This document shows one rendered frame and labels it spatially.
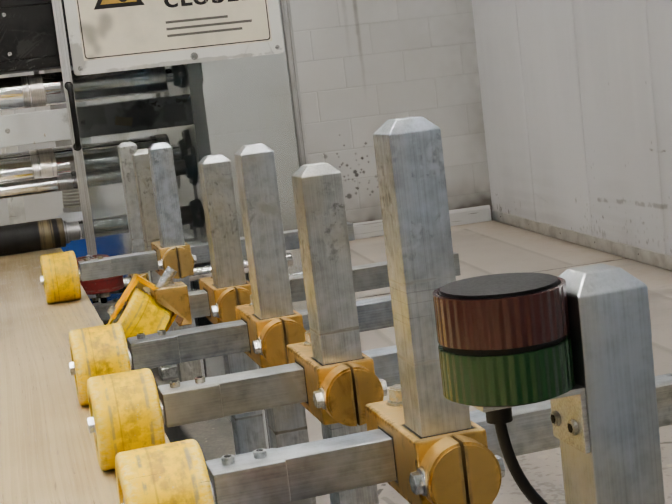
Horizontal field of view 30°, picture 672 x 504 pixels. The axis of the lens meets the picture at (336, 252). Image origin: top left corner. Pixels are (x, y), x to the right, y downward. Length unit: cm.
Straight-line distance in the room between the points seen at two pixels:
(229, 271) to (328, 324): 50
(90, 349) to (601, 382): 80
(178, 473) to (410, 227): 22
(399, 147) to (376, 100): 860
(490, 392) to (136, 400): 55
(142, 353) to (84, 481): 28
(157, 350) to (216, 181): 29
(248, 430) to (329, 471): 73
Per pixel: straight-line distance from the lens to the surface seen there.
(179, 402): 108
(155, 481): 82
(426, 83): 948
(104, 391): 107
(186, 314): 158
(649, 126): 690
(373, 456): 86
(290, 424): 133
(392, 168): 79
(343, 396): 104
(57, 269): 204
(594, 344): 58
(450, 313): 55
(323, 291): 105
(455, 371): 56
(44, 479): 111
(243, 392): 109
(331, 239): 105
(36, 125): 282
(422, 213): 80
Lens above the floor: 121
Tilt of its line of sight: 8 degrees down
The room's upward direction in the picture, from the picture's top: 7 degrees counter-clockwise
